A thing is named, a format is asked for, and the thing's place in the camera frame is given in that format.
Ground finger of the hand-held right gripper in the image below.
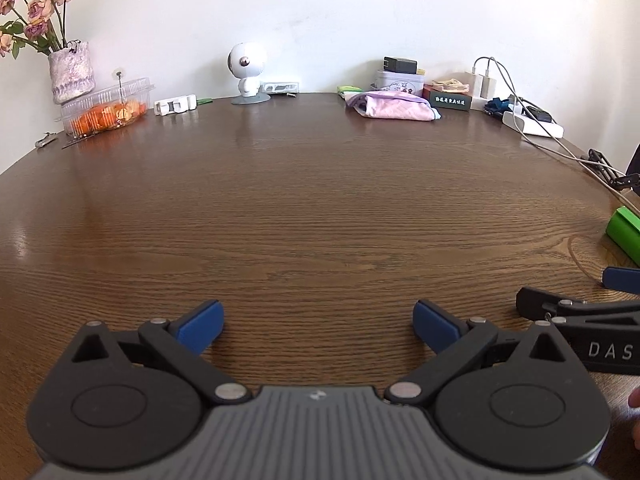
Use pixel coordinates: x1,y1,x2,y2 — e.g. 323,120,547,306
602,266,640,295
516,286,640,328

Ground pastel pink purple garment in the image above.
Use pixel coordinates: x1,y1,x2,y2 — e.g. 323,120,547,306
345,91,442,122

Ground dark green printed box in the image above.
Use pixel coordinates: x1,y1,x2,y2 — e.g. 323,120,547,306
429,92,472,112

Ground lavender tin box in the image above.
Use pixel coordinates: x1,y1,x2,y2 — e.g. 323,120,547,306
372,70,426,96

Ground white power strip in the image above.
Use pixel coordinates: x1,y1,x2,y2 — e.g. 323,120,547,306
502,110,565,138

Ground small white rectangular device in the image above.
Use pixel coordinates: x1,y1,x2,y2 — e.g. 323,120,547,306
260,81,301,96

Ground green leather case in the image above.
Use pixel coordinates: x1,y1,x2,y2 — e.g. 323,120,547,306
605,206,640,261

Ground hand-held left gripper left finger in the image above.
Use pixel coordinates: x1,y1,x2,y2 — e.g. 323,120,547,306
70,300,253,406

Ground thin stick with round top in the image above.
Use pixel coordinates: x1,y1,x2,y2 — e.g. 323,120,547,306
114,69,126,122

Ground white textured vase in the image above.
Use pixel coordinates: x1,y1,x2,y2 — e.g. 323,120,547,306
48,41,96,106

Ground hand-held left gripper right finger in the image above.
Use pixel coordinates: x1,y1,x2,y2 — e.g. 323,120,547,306
384,300,571,406

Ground white charging cable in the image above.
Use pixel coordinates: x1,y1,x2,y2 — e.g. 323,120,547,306
472,56,640,216

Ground clear plastic fruit container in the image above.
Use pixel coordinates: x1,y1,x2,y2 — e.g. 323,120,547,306
55,77,156,140

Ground pile of tan snack packets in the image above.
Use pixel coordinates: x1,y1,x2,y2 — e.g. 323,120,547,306
432,78,471,95

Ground white plastic clip device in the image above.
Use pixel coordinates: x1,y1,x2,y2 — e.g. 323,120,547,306
154,95,199,117

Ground white round-headed robot figurine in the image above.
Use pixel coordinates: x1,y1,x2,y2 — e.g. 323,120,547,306
227,42,271,106

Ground person's right hand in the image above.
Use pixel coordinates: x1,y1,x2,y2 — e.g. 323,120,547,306
629,387,640,453

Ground dried pink rose bouquet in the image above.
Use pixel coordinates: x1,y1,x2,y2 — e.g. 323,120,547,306
0,0,76,58

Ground black folding phone stand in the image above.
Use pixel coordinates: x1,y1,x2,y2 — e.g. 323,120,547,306
582,149,640,191

